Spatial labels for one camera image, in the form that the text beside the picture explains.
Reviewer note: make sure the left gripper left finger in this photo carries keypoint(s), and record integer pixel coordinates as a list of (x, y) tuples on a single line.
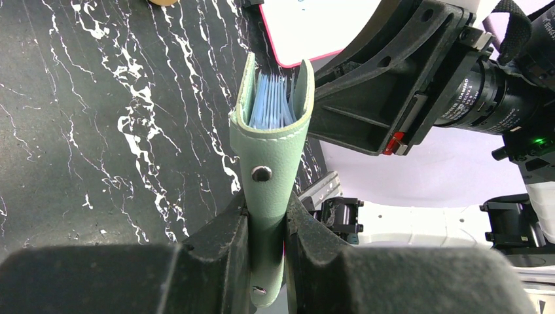
[(207, 273)]

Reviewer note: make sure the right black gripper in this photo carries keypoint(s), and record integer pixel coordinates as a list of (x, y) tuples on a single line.
[(386, 89)]

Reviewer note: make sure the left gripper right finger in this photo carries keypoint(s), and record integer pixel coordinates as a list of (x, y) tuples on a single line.
[(325, 274)]

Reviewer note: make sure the mint green card holder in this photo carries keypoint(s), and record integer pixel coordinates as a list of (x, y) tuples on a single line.
[(268, 128)]

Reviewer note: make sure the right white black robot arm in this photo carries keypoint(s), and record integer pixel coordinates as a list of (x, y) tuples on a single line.
[(497, 132)]

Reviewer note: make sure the pink framed whiteboard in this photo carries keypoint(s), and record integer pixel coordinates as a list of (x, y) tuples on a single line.
[(313, 29)]

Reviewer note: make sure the tan oval tray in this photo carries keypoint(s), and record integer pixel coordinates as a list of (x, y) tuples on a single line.
[(164, 3)]

